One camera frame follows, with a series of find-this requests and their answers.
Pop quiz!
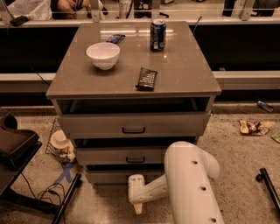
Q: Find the green packet on floor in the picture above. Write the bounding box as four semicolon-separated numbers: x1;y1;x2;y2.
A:
271;130;280;143

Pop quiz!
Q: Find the white cup in basket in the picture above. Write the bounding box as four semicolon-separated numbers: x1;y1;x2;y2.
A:
50;130;70;149

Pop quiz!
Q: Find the black device on ledge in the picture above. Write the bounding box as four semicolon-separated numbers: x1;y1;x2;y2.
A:
10;16;29;27

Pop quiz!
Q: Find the wire basket with items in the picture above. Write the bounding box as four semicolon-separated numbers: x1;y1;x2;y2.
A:
45;119;76;164

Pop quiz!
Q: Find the seated person in background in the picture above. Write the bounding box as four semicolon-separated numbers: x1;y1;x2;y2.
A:
51;0;92;19

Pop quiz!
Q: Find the grey drawer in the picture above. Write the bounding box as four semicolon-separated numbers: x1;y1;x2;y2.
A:
58;112;210;139
76;144;176;165
85;169;164;185

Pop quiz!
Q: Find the blue snack bar wrapper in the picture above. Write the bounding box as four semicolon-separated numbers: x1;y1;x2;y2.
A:
107;34;125;45

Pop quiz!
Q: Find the white ceramic bowl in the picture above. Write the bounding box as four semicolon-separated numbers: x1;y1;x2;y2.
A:
86;42;120;70

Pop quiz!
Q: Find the dark chocolate bar wrapper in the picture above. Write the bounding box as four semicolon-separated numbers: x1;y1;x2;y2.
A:
136;67;158;91

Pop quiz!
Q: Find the black floor leg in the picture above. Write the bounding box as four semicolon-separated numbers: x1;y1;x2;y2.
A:
52;173;81;224
255;168;280;215

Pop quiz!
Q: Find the black cable on floor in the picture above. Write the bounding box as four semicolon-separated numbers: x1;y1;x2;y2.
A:
20;171;67;224

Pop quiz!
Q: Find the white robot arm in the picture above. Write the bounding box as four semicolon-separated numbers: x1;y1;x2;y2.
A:
128;141;225;224

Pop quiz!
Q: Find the grey drawer cabinet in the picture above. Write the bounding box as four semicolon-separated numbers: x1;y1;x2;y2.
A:
45;20;222;189

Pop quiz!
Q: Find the blue soda can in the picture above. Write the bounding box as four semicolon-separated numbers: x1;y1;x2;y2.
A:
150;18;166;52

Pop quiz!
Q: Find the black floor leg right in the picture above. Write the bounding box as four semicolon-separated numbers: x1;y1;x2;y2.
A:
255;168;280;215

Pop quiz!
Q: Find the black tray on stand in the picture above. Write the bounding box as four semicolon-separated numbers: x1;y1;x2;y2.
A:
0;114;42;195

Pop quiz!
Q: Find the crumpled snack bag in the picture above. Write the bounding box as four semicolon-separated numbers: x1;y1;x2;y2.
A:
239;120;275;136

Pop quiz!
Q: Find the black floor leg left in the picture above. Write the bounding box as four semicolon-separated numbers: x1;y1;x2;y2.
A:
52;173;81;224

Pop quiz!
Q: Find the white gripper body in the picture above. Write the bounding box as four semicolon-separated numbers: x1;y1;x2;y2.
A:
128;174;145;205

